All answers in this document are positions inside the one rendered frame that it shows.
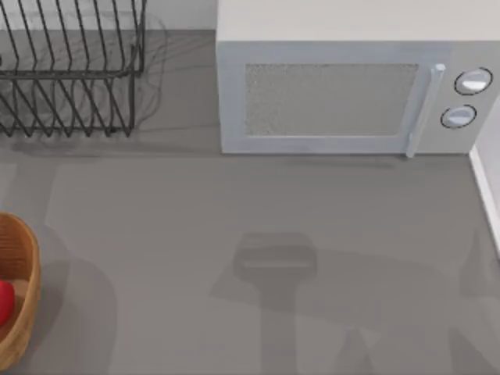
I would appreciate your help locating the small microwave knob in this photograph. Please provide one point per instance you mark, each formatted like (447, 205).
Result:
(458, 116)

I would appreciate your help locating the pale microwave oven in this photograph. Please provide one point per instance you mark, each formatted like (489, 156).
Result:
(351, 23)

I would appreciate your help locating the large microwave knob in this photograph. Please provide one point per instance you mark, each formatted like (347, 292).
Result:
(473, 81)

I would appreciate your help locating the red apple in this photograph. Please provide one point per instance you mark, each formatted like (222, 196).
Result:
(5, 298)

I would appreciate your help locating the brown wicker basket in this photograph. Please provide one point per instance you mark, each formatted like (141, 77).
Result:
(27, 273)

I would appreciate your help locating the microwave door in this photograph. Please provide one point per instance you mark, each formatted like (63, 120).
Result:
(234, 97)

